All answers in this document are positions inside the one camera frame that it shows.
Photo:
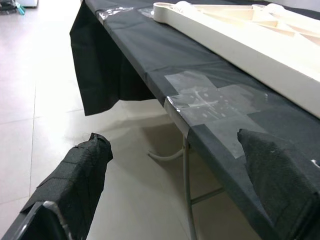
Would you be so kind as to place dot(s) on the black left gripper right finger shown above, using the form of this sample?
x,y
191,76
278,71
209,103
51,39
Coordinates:
x,y
282,180

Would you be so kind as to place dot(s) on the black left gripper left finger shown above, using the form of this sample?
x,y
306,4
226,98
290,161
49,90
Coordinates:
x,y
75,180

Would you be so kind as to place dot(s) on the white plastic children table top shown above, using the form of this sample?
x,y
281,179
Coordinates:
x,y
225,37

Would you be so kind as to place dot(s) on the clear crossed tape patch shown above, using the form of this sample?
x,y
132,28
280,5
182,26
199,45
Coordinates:
x,y
210,100

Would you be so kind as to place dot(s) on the black tablecloth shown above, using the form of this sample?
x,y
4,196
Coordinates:
x,y
150,50

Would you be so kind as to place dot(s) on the clear tape strip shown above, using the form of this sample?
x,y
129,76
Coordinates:
x,y
117,11

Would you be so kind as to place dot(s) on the broom with teal head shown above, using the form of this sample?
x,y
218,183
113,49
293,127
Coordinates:
x,y
21,10

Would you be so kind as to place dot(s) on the black round floor device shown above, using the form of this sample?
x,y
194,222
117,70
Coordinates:
x,y
8,7

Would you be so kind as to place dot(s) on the grey metal table frame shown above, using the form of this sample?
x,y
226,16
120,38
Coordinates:
x,y
188,190

